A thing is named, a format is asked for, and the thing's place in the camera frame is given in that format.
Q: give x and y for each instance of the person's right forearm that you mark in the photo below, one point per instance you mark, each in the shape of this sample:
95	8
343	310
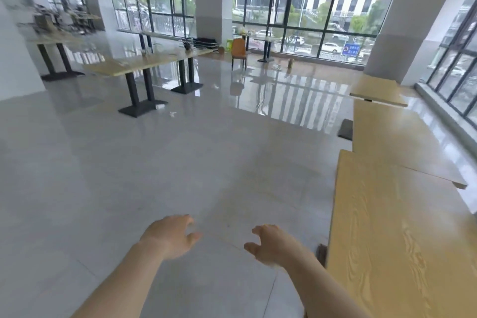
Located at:
324	291

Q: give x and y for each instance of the orange chair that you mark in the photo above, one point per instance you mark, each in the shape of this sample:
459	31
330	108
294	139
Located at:
238	47

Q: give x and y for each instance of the person's left hand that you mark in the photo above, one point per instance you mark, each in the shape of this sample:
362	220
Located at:
167	239

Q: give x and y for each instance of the person's right hand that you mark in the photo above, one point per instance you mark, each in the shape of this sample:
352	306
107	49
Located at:
279	248

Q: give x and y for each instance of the person's left forearm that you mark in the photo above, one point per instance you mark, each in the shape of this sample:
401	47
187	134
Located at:
119	288

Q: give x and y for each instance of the yellow green box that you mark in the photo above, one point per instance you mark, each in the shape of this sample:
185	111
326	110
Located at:
229	45

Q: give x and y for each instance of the blue street sign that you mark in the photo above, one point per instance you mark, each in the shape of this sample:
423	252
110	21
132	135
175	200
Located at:
351	49

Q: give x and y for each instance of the white car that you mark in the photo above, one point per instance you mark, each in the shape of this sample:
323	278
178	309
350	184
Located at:
331	48

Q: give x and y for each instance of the small brown bottle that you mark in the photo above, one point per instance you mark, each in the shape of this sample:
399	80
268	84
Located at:
290	63

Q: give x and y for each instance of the black framed window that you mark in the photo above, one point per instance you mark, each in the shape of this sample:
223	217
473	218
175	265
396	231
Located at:
458	68
160	1
261	4

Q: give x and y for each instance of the stack of black trays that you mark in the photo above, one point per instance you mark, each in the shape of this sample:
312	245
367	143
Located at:
205	44

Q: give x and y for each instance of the wooden table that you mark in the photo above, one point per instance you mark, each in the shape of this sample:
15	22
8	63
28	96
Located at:
164	35
186	52
119	66
266	49
376	90
391	235
52	39
395	135

